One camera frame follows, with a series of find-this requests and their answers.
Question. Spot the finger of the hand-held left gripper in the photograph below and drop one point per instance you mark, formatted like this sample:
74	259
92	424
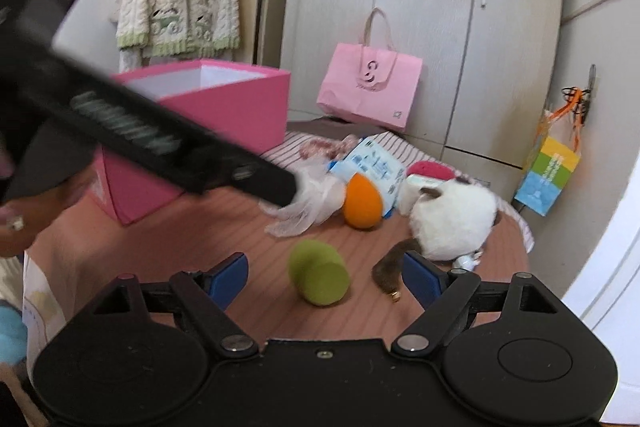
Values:
260	182

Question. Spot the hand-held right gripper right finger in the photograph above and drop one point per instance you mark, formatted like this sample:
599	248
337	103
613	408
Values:
419	279

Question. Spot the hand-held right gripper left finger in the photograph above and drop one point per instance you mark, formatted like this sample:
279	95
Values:
229	279

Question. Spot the clear plastic bag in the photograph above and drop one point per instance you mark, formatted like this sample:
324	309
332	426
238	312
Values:
310	212

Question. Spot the pink storage box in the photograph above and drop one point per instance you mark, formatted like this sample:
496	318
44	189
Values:
240	112

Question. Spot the blue white wet wipes packet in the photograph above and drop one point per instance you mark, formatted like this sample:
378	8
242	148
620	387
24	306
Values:
372	167

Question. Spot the person's left hand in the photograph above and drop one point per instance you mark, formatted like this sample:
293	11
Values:
12	227

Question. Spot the brown bed cover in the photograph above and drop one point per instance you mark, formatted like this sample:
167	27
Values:
200	237

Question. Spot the pink floral scrunchie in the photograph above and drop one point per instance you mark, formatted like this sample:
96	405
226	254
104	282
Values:
320	149

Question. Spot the white plush cat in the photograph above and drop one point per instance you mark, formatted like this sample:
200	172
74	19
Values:
450	217

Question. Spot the green makeup sponge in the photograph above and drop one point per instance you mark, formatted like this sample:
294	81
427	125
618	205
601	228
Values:
317	274

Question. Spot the orange makeup sponge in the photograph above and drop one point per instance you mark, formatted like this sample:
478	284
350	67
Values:
362	204

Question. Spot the pink paper bag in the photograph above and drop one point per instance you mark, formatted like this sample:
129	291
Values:
360	92

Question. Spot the colourful paper bag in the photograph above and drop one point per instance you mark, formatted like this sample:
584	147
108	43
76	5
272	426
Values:
545	177

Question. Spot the white printed cloth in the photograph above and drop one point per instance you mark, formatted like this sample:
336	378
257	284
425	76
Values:
40	307

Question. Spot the white door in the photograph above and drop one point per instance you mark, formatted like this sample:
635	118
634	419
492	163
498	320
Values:
615	307

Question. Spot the blue cloth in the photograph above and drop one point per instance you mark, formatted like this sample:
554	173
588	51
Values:
11	332

